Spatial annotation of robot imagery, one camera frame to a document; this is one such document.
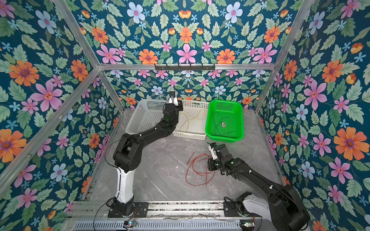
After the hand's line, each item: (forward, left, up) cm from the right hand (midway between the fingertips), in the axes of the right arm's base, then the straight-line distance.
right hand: (210, 160), depth 85 cm
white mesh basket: (+40, +51, -2) cm, 65 cm away
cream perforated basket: (+35, +13, -4) cm, 38 cm away
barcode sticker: (+34, -12, -6) cm, 36 cm away
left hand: (+32, +23, +25) cm, 47 cm away
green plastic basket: (+35, -13, -5) cm, 38 cm away
